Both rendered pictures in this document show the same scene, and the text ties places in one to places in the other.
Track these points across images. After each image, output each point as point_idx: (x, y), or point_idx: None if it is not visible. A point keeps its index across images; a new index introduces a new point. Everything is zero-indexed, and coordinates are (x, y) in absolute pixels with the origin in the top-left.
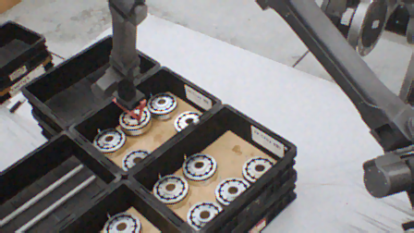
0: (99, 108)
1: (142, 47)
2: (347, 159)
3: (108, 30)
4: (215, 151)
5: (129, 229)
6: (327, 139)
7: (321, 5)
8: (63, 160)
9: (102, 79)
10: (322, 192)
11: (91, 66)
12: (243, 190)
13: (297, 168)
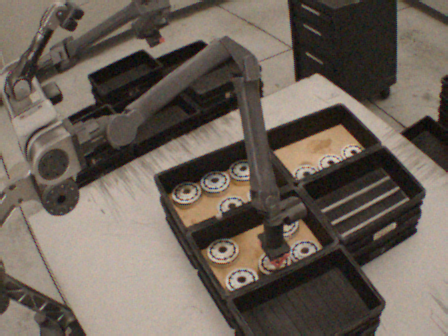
0: (306, 257)
1: None
2: (111, 236)
3: None
4: None
5: (300, 171)
6: (113, 257)
7: (69, 183)
8: (350, 250)
9: (292, 199)
10: (146, 218)
11: None
12: (207, 180)
13: (151, 241)
